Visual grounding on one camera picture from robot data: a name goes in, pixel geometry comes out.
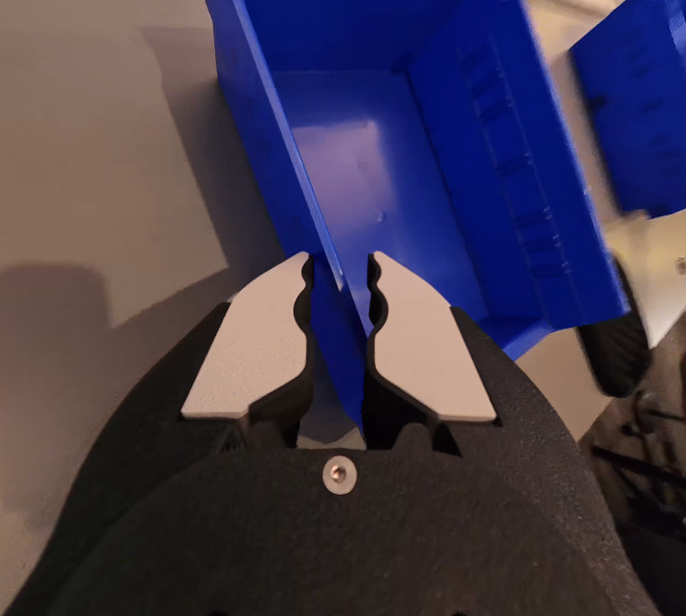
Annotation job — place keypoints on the blue plastic bin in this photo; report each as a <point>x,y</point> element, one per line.
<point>643,91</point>
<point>348,91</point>

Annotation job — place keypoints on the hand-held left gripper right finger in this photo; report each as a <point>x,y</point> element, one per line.
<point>429,353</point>

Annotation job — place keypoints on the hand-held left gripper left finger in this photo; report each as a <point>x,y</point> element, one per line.
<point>252,353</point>

